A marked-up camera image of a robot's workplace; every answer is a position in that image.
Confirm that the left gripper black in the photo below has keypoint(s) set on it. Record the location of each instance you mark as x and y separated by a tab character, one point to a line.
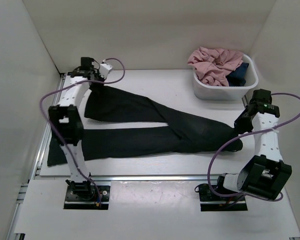
97	74

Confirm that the black trousers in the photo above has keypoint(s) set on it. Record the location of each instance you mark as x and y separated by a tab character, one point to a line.
184	133

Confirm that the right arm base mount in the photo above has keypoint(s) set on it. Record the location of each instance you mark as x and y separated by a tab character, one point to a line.
209	202

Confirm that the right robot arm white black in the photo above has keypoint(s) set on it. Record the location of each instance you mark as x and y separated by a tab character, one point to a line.
266	173

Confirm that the aluminium frame rail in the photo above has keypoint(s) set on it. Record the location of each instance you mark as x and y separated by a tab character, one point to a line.
24	133

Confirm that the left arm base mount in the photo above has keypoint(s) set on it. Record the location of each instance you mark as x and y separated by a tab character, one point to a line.
85	196

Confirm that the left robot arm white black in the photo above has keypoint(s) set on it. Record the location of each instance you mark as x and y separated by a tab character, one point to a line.
66	120

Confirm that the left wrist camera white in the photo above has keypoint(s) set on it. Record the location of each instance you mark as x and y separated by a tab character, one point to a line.
105	69

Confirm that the pink crumpled garment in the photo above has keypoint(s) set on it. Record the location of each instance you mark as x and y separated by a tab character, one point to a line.
211	66

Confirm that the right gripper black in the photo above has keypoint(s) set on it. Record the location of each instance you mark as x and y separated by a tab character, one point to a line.
239	124

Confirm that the navy blue garment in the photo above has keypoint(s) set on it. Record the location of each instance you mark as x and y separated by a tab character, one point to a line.
237	78

